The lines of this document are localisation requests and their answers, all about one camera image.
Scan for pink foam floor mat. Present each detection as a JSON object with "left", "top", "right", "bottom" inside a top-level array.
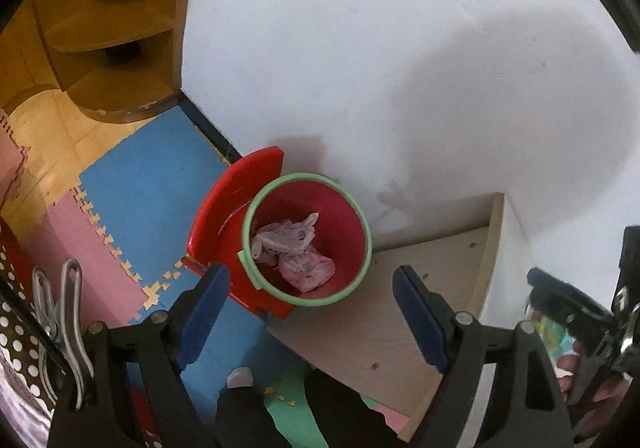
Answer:
[
  {"left": 45, "top": 198, "right": 176, "bottom": 329},
  {"left": 0, "top": 110, "right": 31, "bottom": 209}
]

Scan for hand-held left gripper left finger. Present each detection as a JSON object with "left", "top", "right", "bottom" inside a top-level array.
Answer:
[{"left": 47, "top": 263, "right": 232, "bottom": 448}]

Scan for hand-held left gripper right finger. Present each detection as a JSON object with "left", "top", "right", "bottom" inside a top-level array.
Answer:
[{"left": 392, "top": 265, "right": 576, "bottom": 448}]

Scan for wooden corner cabinet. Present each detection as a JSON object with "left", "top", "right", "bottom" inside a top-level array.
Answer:
[{"left": 0, "top": 0, "right": 208, "bottom": 126}]

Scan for pink patterned wrapper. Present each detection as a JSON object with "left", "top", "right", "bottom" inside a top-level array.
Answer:
[{"left": 276, "top": 248, "right": 337, "bottom": 294}]

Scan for green foam floor mat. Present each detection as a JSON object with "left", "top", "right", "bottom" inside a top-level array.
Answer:
[{"left": 262, "top": 363, "right": 381, "bottom": 448}]

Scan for person's white sock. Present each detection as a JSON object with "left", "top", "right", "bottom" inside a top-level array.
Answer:
[{"left": 227, "top": 367, "right": 255, "bottom": 390}]

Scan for white purple patterned wrapper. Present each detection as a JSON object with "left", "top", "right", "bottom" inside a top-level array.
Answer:
[{"left": 250, "top": 212, "right": 321, "bottom": 269}]

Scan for person's black trousers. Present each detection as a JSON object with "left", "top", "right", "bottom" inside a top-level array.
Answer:
[{"left": 215, "top": 368, "right": 396, "bottom": 448}]

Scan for person's right hand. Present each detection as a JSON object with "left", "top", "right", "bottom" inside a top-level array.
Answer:
[{"left": 556, "top": 340, "right": 631, "bottom": 434}]

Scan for blue foam floor mat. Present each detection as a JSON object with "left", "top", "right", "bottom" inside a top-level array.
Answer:
[{"left": 77, "top": 105, "right": 311, "bottom": 434}]

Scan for green patterned packet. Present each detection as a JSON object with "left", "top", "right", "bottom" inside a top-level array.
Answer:
[{"left": 535, "top": 315, "right": 576, "bottom": 359}]

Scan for brown polka dot cloth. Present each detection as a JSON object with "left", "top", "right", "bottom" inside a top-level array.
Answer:
[{"left": 0, "top": 218, "right": 58, "bottom": 411}]

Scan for black cable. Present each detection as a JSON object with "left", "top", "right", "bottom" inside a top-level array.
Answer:
[{"left": 0, "top": 278, "right": 68, "bottom": 371}]

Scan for red bin with green rim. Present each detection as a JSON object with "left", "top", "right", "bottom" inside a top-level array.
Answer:
[{"left": 186, "top": 146, "right": 375, "bottom": 321}]

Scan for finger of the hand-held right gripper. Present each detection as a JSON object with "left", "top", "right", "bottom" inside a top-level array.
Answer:
[{"left": 527, "top": 267, "right": 613, "bottom": 359}]

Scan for metal spring clip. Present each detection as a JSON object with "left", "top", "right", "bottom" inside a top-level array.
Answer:
[
  {"left": 602, "top": 288, "right": 640, "bottom": 365},
  {"left": 31, "top": 258, "right": 96, "bottom": 411}
]

